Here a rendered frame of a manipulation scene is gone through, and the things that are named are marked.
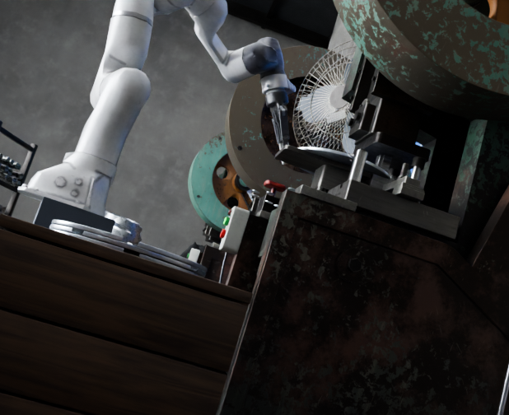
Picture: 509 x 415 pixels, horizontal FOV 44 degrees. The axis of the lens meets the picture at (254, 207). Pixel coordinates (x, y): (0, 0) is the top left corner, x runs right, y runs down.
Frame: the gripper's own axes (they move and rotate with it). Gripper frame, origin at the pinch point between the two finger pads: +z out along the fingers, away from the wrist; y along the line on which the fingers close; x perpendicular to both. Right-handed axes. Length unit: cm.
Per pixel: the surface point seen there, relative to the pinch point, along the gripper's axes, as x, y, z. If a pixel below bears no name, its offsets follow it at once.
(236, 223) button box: -21.6, 13.2, 21.8
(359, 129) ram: 12.1, 37.4, 2.5
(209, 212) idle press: 5, -271, -10
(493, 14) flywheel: 36, 72, -14
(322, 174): -0.5, 37.7, 13.7
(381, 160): 18.2, 34.5, 11.4
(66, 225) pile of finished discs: -63, 92, 24
